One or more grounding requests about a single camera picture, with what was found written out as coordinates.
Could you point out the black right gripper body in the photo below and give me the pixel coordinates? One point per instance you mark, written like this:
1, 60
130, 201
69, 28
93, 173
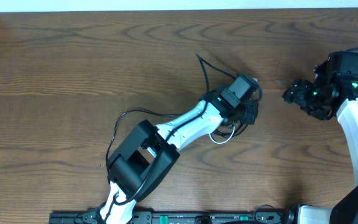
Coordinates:
311, 99

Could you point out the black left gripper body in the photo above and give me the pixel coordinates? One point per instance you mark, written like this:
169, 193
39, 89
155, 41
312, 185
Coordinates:
246, 114

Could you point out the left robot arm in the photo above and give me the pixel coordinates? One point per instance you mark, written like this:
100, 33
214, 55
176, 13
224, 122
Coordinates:
147, 154

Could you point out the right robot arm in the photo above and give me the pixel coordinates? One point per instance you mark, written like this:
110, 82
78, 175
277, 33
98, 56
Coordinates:
346, 211

